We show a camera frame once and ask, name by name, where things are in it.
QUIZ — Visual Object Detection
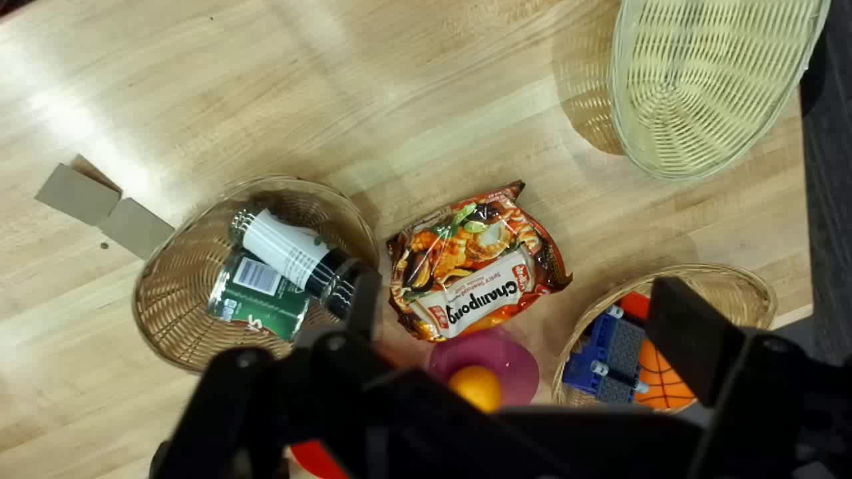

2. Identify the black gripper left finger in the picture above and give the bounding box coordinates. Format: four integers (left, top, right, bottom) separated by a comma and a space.
148, 265, 387, 479

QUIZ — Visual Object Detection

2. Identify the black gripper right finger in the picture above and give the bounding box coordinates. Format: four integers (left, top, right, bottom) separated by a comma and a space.
645, 273, 852, 479

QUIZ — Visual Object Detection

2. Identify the white label spice container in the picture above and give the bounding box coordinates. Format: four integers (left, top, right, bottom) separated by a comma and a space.
231, 208, 367, 318

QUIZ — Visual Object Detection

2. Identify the brown wicker basket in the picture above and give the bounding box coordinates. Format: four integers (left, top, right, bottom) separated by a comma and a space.
132, 176, 383, 376
550, 264, 781, 414

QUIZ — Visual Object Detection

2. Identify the orange noodle packet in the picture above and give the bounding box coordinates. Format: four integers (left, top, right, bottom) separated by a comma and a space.
383, 180, 575, 346

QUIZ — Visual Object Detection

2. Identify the cream wicker basket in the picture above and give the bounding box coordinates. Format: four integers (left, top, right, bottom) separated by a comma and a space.
552, 0, 833, 187

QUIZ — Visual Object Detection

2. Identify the orange toy basketball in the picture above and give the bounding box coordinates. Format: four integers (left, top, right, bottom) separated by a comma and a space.
635, 338, 701, 414

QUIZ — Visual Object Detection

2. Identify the red plastic bowl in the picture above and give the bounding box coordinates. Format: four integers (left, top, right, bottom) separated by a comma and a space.
290, 439, 353, 479

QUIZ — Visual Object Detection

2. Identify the small red toy piece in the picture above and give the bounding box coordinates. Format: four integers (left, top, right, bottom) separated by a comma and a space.
619, 290, 656, 326

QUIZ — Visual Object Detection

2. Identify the green tomato sauce can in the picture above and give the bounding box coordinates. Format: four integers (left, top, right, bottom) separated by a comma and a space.
206, 248, 315, 344

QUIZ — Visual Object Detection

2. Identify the blue grey toy block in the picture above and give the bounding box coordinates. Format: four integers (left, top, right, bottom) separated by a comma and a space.
563, 304, 649, 408

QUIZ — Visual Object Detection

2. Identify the pink plastic plate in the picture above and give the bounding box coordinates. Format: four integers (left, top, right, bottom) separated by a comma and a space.
426, 326, 544, 412

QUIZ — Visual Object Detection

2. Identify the orange fruit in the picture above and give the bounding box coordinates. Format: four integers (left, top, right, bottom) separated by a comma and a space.
446, 362, 506, 414

